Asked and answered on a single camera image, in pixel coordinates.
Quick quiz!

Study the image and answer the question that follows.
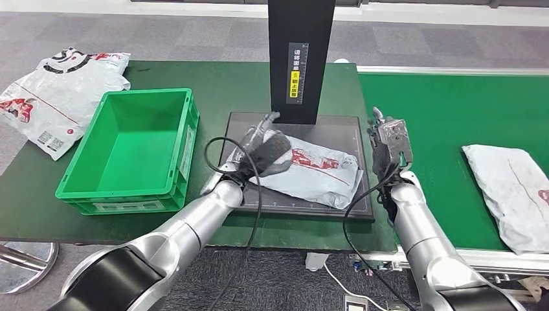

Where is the green plastic crate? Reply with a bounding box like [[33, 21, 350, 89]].
[[54, 87, 201, 216]]

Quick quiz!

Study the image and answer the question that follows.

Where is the large white printed mailer bag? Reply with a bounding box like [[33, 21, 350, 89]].
[[0, 46, 131, 161]]

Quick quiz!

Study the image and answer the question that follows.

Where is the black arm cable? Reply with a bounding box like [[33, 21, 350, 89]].
[[204, 136, 263, 311], [342, 161, 419, 311]]

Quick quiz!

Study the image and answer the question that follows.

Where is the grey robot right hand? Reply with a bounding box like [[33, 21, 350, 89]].
[[368, 107, 414, 181]]

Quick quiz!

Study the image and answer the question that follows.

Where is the green conveyor belt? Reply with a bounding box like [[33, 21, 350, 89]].
[[352, 65, 549, 278]]

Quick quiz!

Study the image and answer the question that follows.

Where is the grey parcel bag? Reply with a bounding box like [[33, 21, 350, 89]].
[[462, 144, 549, 255], [225, 128, 364, 211]]

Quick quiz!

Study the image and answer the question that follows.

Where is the chrome round stool base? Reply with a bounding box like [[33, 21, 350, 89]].
[[0, 240, 60, 295]]

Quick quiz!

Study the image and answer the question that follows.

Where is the beige crumpled bag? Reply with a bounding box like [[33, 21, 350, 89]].
[[519, 275, 549, 303]]

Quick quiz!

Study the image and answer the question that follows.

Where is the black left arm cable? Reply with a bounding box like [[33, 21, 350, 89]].
[[204, 136, 263, 311]]

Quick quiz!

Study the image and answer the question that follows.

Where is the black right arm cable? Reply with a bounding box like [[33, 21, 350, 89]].
[[342, 161, 419, 311]]

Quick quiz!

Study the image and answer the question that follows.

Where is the white floor power socket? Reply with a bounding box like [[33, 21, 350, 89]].
[[342, 294, 369, 311]]

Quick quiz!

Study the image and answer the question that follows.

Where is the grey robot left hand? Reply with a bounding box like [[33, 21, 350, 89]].
[[233, 111, 293, 179]]

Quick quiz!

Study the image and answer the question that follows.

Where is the black and yellow ruler label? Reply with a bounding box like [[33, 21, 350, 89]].
[[286, 41, 309, 105]]

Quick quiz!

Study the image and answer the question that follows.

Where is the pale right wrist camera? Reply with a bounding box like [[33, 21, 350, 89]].
[[401, 170, 426, 203]]

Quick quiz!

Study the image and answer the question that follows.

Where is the white table foot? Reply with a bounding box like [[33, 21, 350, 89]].
[[305, 251, 330, 272]]

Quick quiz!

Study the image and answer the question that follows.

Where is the white floor cable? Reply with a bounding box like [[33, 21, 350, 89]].
[[322, 262, 389, 311]]

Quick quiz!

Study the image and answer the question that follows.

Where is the black inbound scanner machine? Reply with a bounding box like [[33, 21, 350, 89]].
[[219, 0, 375, 222]]

